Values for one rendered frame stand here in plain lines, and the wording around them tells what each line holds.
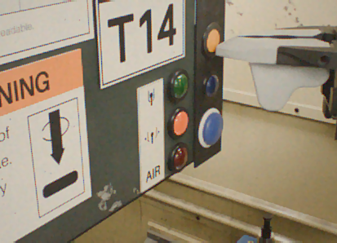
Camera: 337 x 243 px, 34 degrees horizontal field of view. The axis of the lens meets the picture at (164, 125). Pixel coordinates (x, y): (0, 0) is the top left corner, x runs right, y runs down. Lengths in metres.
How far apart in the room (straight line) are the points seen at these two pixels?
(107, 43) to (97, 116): 0.05
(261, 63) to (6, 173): 0.22
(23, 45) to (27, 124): 0.05
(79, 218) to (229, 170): 1.05
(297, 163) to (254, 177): 0.13
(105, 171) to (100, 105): 0.05
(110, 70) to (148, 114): 0.06
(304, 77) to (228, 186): 1.00
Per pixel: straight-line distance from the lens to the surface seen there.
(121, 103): 0.39
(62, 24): 0.33
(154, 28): 0.40
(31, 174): 0.34
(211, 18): 0.46
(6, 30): 0.31
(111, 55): 0.37
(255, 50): 0.44
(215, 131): 0.49
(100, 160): 0.38
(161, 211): 1.62
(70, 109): 0.35
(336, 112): 0.47
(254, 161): 1.36
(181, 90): 0.43
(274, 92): 0.46
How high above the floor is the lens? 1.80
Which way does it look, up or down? 23 degrees down
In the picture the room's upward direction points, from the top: 1 degrees counter-clockwise
